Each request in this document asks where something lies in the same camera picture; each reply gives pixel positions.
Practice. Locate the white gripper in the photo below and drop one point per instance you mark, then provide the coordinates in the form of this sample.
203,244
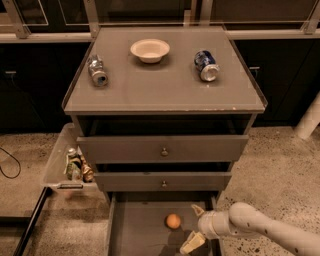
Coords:
206,224

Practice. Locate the orange fruit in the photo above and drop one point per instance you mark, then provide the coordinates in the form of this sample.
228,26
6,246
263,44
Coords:
173,221

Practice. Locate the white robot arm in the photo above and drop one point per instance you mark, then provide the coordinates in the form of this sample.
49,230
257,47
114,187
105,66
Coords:
274,192

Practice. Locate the grey top drawer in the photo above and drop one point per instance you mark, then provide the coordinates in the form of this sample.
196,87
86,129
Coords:
162,149

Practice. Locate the grey middle drawer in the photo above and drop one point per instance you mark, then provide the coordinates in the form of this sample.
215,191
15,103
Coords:
162,181

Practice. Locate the grey drawer cabinet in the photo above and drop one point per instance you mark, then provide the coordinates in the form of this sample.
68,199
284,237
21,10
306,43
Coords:
167,98

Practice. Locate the brown snack item in bin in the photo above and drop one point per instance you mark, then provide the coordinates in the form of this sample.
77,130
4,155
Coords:
87,171

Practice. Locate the green crumpled can in bin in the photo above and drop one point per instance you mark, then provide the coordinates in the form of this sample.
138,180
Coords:
73,169

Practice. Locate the clear plastic bin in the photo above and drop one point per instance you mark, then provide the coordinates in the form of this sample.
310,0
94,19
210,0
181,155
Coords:
53,174

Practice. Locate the crushed blue can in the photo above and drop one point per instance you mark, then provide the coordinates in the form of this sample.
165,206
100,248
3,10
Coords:
206,66

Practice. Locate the white paper bowl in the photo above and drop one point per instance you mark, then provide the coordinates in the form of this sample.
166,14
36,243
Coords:
150,51

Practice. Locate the crushed silver can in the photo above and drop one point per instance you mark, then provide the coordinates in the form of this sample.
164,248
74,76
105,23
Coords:
96,71

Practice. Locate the black floor rail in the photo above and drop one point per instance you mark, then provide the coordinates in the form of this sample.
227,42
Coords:
31,222

